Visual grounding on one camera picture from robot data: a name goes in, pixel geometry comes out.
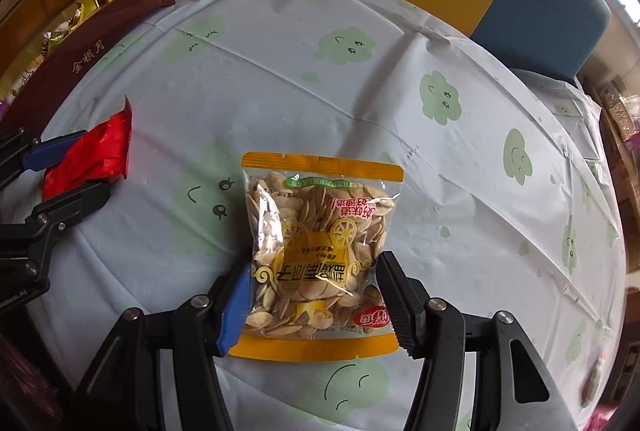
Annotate bright red snack packet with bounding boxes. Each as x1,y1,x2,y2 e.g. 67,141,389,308
41,98,132,201

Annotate pumpkin seed bag orange trim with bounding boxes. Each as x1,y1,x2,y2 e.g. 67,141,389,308
230,151,404,363

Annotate snacks inside gift box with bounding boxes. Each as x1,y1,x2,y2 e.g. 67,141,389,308
1,0,100,114

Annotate maroon and gold gift box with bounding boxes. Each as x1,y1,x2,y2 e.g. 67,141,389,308
1,0,175,135

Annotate small snack at table edge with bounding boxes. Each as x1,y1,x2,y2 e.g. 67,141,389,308
580,352,606,408

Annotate wooden side table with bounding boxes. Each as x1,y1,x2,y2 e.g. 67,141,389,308
582,78,639,273

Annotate white cloud-print tablecloth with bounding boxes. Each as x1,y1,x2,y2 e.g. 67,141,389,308
0,0,629,431

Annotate tissue box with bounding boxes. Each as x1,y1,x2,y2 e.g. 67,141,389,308
600,80,639,142

